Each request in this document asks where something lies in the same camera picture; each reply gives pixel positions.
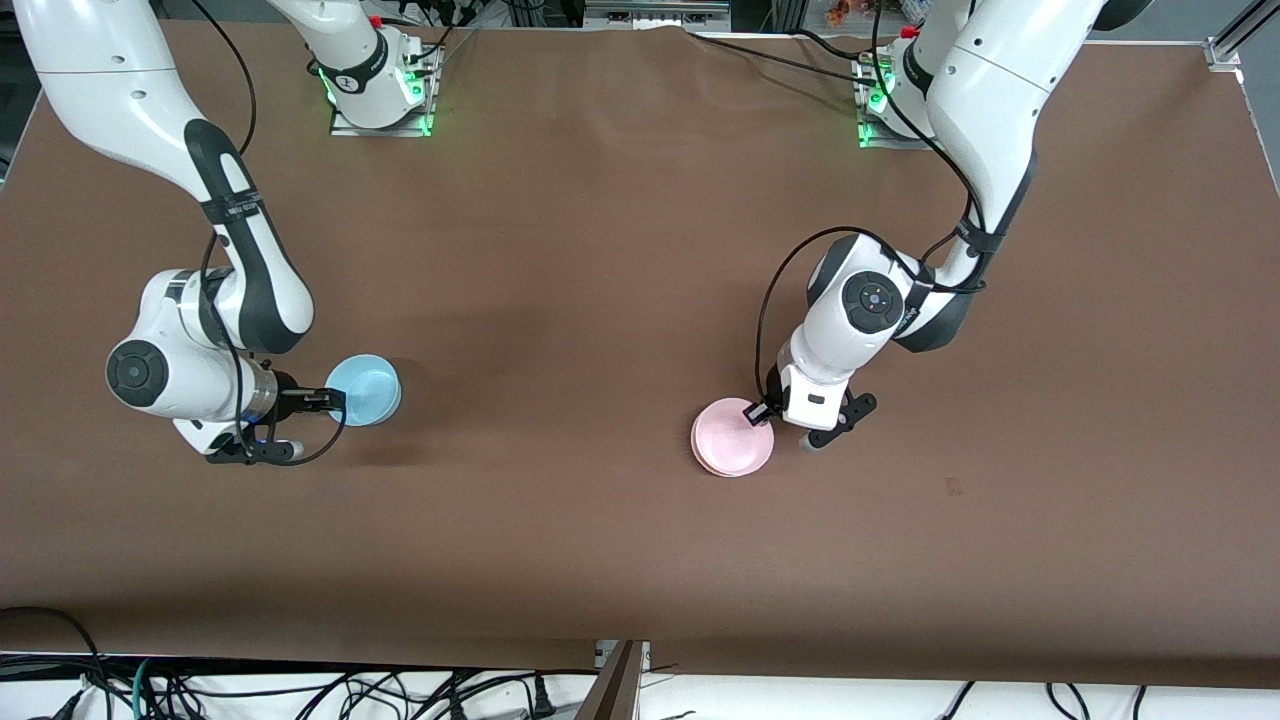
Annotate pink bowl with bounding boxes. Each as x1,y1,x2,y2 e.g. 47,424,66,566
691,398,776,479

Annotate blue bowl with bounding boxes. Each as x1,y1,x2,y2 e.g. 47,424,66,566
325,353,403,428

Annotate brown table cover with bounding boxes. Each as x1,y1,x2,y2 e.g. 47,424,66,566
0,18,1280,691

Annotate metal table leg profile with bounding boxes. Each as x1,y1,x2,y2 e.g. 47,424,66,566
578,640,647,720

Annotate orange background object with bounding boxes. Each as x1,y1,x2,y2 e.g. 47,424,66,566
825,0,903,27

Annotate aluminium corner profile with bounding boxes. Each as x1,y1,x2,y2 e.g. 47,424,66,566
1204,0,1253,72

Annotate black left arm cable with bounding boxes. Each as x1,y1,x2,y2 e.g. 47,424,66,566
754,0,991,403

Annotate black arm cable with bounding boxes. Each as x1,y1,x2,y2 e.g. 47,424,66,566
190,0,349,467
754,0,991,403

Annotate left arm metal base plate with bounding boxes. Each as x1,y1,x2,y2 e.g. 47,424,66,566
855,50,941,152

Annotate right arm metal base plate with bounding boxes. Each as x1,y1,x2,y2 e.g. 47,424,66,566
329,45,442,138

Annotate long black floor cable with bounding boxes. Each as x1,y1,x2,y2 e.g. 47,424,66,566
150,664,601,703

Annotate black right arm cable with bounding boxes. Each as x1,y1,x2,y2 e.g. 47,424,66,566
190,0,349,467

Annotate black arched floor cable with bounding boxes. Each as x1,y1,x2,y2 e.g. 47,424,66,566
0,605,109,720

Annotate long black tabletop cable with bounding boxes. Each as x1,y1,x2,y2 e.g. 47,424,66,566
688,32,883,87

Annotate teal cable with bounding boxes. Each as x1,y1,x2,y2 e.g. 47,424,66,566
129,655,162,720

